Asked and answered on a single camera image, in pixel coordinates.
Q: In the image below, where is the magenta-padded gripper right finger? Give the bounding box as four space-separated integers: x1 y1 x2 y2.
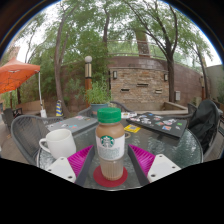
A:
127 143 182 187

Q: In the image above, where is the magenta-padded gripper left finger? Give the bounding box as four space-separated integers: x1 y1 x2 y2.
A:
45 144 97 188

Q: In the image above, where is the green-capped coffee drink bottle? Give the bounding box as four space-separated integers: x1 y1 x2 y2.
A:
95 107 126 182

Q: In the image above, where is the white ceramic mug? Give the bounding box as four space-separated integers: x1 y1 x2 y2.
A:
38 128 77 160

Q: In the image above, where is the small yellow card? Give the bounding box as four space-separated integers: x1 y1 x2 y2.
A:
123 124 142 134

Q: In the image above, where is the flat round red coaster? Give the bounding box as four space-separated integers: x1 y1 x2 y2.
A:
92 165 129 188

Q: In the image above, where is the grey laptop with stickers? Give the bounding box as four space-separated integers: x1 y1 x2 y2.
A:
44 115 99 134

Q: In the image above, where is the black laptop with stickers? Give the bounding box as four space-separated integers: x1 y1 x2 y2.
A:
126 112 188 139

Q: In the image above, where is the white sticker sheet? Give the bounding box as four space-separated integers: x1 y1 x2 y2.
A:
120 111 138 120

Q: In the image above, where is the grey wicker chair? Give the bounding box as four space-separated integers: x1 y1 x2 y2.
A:
186 102 224 161
10 114 64 166
78 100 134 118

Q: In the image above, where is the blue and yellow striped cone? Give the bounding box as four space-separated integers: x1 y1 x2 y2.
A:
55 99 64 118

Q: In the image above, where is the green plant in blue pot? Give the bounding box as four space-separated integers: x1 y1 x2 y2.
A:
84 81 113 116

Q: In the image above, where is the black jacket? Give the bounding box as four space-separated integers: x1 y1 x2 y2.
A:
187 98 221 154

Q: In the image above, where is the group of dark patio chairs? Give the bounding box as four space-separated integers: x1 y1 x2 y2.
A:
1 107 24 126

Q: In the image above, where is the orange patio umbrella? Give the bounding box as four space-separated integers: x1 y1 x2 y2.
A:
0 57 48 118

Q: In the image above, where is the globe-topped lamp post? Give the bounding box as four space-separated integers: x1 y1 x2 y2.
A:
83 55 94 101

